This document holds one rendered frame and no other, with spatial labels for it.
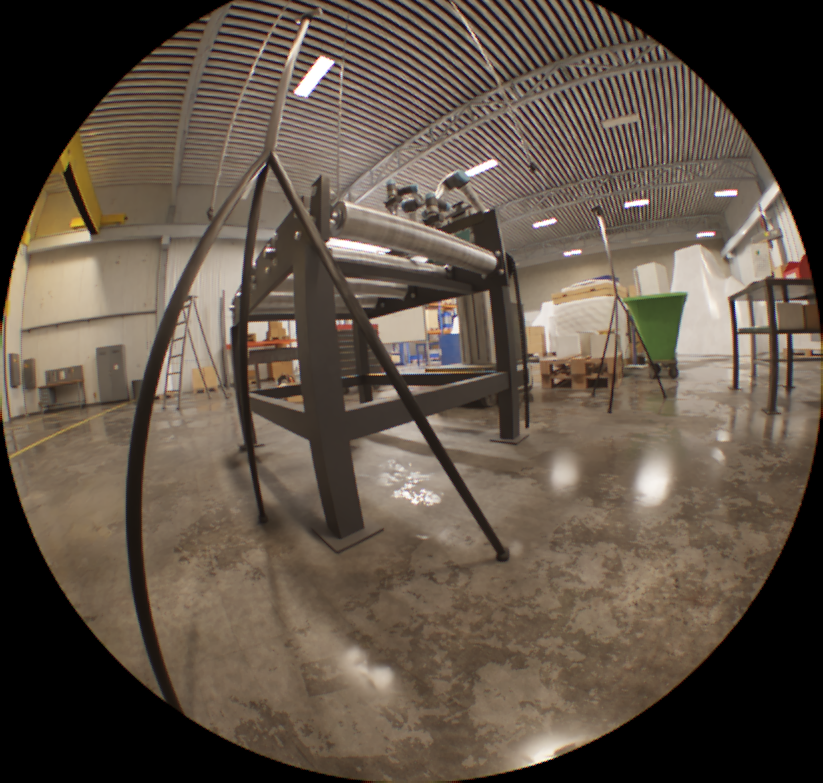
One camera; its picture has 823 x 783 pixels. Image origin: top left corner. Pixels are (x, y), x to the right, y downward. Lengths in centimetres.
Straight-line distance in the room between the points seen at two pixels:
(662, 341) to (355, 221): 310
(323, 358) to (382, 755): 73
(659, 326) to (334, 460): 317
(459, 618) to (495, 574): 14
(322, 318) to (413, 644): 68
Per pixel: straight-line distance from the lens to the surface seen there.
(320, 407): 65
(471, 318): 256
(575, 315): 464
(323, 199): 73
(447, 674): 51
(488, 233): 149
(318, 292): 67
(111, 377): 1114
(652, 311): 330
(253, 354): 637
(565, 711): 50
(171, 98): 1047
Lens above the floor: 46
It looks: 4 degrees down
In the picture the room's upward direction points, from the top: 5 degrees counter-clockwise
